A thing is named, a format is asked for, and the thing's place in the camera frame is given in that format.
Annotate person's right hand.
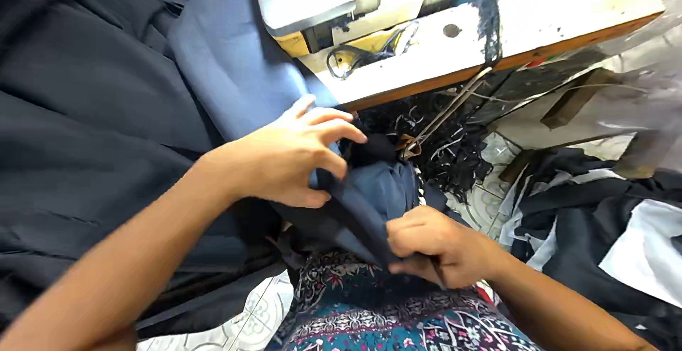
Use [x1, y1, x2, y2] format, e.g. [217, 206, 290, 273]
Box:
[386, 205, 502, 290]

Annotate person's left hand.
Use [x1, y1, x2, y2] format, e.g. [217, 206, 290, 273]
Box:
[195, 93, 369, 209]

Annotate dark navy fabric piece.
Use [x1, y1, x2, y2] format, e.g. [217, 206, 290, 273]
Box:
[272, 167, 446, 291]

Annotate person's left forearm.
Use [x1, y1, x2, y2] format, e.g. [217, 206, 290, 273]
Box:
[0, 162, 235, 351]

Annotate person's right forearm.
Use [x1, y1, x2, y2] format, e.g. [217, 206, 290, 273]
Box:
[482, 244, 659, 351]

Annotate blue crumpled cloth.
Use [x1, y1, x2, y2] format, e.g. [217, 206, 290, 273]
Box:
[346, 161, 421, 221]

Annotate person's body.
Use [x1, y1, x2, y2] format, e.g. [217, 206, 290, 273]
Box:
[265, 250, 544, 351]

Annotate pile of black fabric scraps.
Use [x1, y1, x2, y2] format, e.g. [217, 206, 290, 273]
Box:
[341, 89, 495, 203]

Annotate smooth blue-grey fabric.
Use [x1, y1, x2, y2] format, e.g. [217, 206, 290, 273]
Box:
[168, 0, 342, 143]

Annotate pile of black white cloths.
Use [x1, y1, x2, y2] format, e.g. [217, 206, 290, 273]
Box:
[498, 147, 682, 336]

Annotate wooden stand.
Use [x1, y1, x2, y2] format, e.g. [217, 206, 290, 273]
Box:
[498, 67, 667, 184]

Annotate large dark fabric heap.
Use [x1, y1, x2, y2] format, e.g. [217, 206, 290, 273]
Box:
[0, 0, 288, 341]

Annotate white table with wooden edge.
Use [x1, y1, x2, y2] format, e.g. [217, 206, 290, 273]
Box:
[298, 0, 666, 112]

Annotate clear plastic sheet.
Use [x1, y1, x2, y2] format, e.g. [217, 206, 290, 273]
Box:
[559, 0, 682, 173]

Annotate tangled black cords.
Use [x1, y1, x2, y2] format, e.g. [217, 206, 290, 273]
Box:
[326, 21, 420, 80]

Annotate long beige cords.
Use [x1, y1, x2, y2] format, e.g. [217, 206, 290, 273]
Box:
[404, 66, 493, 160]

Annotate black fuzzy strap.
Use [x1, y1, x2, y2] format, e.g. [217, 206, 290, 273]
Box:
[476, 0, 503, 69]

